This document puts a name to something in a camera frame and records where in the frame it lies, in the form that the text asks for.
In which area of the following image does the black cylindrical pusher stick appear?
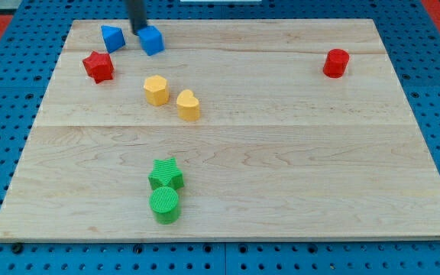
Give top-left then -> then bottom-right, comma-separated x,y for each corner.
125,0 -> 148,35

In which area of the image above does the blue triangle block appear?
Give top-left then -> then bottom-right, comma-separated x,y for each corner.
101,25 -> 125,53

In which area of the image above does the blue cube block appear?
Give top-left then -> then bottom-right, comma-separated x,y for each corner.
137,25 -> 165,56

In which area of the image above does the red star block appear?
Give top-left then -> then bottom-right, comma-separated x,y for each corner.
82,51 -> 114,84

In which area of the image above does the yellow hexagon block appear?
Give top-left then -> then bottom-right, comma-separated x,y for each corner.
144,75 -> 170,106

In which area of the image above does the yellow heart block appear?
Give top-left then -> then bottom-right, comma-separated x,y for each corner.
176,89 -> 200,121

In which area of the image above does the light wooden board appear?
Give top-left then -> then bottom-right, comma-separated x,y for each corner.
0,19 -> 440,243

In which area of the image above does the green star block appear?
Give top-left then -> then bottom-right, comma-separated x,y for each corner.
148,157 -> 184,190

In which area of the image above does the green cylinder block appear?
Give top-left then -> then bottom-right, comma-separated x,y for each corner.
149,186 -> 181,225

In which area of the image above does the red cylinder block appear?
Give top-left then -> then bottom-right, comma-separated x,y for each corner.
322,48 -> 350,78

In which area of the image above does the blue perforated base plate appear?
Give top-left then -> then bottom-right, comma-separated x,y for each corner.
0,0 -> 440,274

